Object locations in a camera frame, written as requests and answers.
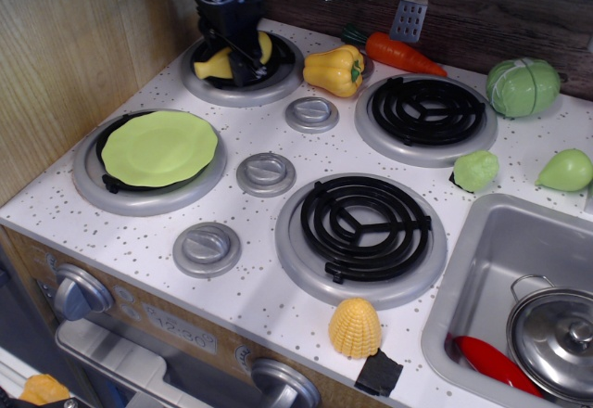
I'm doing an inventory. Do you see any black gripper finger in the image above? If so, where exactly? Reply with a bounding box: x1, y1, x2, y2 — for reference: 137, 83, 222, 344
201, 32, 227, 58
229, 51, 261, 86

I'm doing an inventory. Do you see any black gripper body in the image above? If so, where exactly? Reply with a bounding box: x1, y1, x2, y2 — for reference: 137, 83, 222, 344
196, 0, 264, 60

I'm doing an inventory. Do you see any yellow toy banana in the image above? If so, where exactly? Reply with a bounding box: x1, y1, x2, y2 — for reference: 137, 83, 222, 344
194, 31, 272, 80

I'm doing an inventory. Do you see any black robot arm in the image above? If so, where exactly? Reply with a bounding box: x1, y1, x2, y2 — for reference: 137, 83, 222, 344
195, 0, 264, 86

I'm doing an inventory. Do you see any light green plate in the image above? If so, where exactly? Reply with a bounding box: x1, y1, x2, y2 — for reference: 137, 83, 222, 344
99, 110, 219, 188

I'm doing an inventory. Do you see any rear left stove burner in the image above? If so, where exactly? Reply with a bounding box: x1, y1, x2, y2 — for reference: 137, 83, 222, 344
181, 32, 304, 108

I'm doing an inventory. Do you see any rear silver stove knob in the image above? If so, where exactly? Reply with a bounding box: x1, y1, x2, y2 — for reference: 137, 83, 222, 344
284, 96, 339, 134

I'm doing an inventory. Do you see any silver stove knob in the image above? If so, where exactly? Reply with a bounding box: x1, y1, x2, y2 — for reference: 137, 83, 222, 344
236, 153, 297, 198
172, 223, 242, 278
284, 96, 339, 134

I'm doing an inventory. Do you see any yellow toy bell pepper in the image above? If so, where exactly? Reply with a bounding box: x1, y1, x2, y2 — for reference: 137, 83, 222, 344
303, 45, 365, 98

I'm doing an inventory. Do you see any middle silver stove knob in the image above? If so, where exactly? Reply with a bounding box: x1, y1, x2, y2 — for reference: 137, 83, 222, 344
236, 153, 297, 198

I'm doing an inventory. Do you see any orange toy carrot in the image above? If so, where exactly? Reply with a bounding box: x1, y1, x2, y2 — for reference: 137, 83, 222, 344
341, 24, 448, 77

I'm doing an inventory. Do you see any front left stove burner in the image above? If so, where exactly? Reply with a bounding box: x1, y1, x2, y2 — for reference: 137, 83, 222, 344
72, 109, 227, 217

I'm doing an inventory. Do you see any front silver stove knob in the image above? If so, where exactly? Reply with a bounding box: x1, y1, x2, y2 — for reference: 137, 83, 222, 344
172, 223, 242, 278

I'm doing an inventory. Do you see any front right stove burner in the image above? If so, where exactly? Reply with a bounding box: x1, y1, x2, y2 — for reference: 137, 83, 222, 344
275, 173, 448, 310

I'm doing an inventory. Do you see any small green toy vegetable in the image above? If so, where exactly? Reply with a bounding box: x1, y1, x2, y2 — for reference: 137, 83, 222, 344
449, 150, 499, 193

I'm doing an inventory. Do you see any oven clock display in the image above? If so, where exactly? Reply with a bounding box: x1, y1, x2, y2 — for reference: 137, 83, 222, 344
142, 303, 218, 355

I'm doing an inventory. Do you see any left silver oven knob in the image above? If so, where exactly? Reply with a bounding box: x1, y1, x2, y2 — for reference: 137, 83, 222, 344
55, 264, 115, 321

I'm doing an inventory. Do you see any silver oven knob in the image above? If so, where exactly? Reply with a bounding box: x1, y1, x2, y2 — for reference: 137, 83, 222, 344
55, 264, 115, 321
251, 358, 322, 408

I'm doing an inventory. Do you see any green toy cabbage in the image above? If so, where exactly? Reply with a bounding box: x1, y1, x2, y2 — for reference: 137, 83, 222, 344
486, 57, 561, 118

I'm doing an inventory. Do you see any yellow toy corn piece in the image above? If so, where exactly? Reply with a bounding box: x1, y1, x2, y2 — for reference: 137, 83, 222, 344
328, 298, 382, 359

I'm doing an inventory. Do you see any silver sink basin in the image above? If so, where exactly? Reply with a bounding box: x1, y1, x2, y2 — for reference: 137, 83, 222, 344
421, 194, 592, 407

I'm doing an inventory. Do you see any right silver oven knob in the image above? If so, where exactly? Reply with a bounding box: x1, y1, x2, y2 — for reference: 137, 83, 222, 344
251, 358, 322, 408

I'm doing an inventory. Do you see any green toy pear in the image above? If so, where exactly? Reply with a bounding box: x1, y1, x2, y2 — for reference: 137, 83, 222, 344
536, 148, 592, 192

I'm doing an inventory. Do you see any red toy object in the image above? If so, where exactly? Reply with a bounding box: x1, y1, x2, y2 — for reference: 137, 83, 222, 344
454, 336, 543, 398

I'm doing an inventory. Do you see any orange toy on floor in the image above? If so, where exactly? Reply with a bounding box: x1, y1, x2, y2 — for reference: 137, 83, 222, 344
18, 374, 70, 406

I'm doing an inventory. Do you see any steel pot with lid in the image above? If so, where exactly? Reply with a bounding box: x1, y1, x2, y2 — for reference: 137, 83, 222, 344
506, 274, 592, 405

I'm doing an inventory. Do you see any silver oven door handle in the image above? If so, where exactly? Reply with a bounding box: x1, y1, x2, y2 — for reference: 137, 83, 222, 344
56, 319, 168, 392

